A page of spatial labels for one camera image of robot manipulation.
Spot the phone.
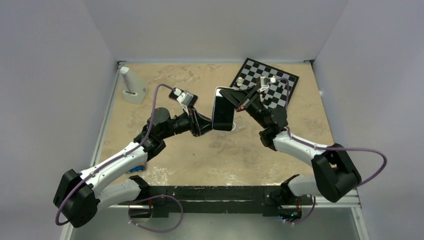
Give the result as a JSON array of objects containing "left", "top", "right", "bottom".
[
  {"left": 168, "top": 87, "right": 198, "bottom": 107},
  {"left": 211, "top": 86, "right": 235, "bottom": 132}
]

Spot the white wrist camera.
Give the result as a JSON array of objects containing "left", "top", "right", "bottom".
[
  {"left": 255, "top": 75, "right": 277, "bottom": 93},
  {"left": 172, "top": 88, "right": 198, "bottom": 113}
]

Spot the white chess piece left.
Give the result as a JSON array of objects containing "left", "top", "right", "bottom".
[{"left": 236, "top": 76, "right": 244, "bottom": 87}]

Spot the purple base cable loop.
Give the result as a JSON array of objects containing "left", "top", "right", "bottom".
[{"left": 128, "top": 193, "right": 185, "bottom": 234}]

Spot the white dispenser stand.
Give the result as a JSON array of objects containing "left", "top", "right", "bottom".
[{"left": 119, "top": 66, "right": 148, "bottom": 105}]

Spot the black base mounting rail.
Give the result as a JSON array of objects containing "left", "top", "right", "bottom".
[{"left": 130, "top": 185, "right": 313, "bottom": 219}]

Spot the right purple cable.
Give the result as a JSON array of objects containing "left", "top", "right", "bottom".
[{"left": 274, "top": 76, "right": 388, "bottom": 188}]

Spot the colourful toy car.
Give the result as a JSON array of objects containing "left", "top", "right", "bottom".
[{"left": 126, "top": 163, "right": 146, "bottom": 174}]

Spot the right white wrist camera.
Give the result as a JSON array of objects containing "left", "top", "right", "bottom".
[{"left": 255, "top": 75, "right": 277, "bottom": 93}]

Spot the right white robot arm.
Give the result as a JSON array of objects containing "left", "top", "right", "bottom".
[{"left": 215, "top": 87, "right": 362, "bottom": 204}]

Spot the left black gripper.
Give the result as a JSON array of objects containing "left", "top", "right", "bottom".
[{"left": 159, "top": 103, "right": 217, "bottom": 140}]

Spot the aluminium frame rail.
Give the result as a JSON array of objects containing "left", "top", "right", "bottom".
[{"left": 315, "top": 189, "right": 361, "bottom": 208}]

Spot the black white chessboard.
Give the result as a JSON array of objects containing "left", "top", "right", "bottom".
[{"left": 230, "top": 58, "right": 299, "bottom": 109}]

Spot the clear phone case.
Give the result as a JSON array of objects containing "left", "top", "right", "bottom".
[{"left": 232, "top": 118, "right": 247, "bottom": 131}]

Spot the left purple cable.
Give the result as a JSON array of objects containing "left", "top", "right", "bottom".
[{"left": 54, "top": 83, "right": 176, "bottom": 227}]

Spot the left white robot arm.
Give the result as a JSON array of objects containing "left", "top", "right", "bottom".
[{"left": 53, "top": 106, "right": 212, "bottom": 228}]

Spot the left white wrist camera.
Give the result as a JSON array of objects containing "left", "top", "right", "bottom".
[{"left": 172, "top": 88, "right": 198, "bottom": 113}]

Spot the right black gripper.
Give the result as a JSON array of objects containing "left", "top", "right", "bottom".
[{"left": 218, "top": 85, "right": 270, "bottom": 129}]

